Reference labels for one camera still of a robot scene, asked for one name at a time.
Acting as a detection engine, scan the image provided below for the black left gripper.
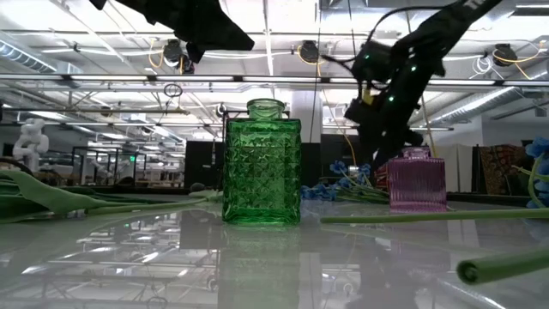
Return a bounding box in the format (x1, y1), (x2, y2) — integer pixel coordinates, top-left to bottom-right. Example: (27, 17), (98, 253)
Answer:
(115, 0), (256, 65)

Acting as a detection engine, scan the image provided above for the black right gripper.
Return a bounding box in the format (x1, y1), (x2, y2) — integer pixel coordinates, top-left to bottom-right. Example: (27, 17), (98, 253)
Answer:
(344, 84), (425, 173)

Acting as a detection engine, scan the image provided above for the pink ribbed glass vase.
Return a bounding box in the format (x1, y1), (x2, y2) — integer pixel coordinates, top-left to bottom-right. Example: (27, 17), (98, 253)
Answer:
(387, 146), (449, 214)

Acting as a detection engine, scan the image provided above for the blue artificial flower bunch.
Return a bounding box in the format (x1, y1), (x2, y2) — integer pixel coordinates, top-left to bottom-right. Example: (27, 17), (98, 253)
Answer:
(512, 136), (549, 210)
(299, 161), (389, 203)

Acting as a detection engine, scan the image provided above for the white artificial tulip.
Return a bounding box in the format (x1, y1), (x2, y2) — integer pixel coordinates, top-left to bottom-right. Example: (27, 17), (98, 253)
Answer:
(319, 208), (549, 225)
(0, 169), (225, 225)

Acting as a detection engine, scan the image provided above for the dark purple artificial tulip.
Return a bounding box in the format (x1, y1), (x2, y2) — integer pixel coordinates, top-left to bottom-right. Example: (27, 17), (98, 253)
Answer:
(455, 247), (549, 286)

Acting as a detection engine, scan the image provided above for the green square glass vase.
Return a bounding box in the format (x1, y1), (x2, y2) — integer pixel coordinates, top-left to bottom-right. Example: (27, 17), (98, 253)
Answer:
(221, 98), (302, 227)

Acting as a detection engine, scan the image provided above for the red background equipment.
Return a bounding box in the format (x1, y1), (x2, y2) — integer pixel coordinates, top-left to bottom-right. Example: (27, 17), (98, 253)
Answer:
(374, 165), (389, 191)

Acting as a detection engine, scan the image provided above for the black background cabinet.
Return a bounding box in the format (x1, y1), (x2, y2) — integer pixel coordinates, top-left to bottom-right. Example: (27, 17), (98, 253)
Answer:
(299, 133), (360, 190)
(184, 140), (225, 190)

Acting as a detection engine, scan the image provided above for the patterned brown rug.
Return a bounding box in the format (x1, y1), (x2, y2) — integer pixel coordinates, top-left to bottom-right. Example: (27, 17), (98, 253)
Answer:
(479, 143), (529, 197)

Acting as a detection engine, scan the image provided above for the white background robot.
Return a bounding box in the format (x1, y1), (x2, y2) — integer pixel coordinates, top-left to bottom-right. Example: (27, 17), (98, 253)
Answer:
(11, 118), (51, 173)

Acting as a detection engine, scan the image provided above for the black ceiling cable reel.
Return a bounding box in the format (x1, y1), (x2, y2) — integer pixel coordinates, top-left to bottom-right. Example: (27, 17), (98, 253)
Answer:
(299, 39), (321, 65)
(162, 39), (196, 75)
(492, 43), (519, 68)

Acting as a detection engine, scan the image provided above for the yellow hanging cable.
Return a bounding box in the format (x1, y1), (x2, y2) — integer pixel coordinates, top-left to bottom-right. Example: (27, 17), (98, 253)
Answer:
(419, 94), (438, 158)

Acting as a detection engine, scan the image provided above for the silver ceiling air duct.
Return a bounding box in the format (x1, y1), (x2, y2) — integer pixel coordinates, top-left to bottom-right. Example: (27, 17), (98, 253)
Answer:
(411, 85), (549, 128)

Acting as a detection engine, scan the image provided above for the black hanging cable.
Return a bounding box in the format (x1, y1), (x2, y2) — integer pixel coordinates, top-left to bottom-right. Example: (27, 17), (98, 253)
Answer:
(346, 0), (357, 44)

